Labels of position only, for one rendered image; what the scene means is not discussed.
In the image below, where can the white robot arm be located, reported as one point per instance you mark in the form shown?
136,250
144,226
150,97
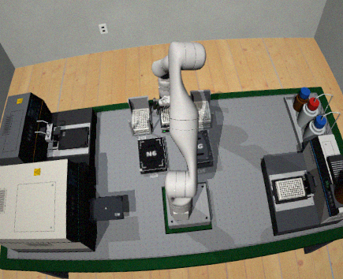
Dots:
184,121

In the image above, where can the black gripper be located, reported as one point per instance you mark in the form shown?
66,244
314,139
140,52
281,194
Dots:
157,107

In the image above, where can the black plate nest with label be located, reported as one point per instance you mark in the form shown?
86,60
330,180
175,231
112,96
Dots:
151,155

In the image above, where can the blue bottle cap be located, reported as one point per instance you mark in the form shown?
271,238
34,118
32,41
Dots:
305,92
320,123

